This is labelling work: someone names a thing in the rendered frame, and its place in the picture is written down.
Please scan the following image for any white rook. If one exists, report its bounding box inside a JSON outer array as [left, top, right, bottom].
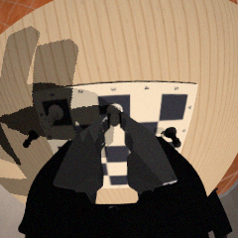
[[40, 104, 63, 131]]

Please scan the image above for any white pawn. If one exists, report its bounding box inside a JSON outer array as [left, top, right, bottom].
[[107, 103, 123, 127]]

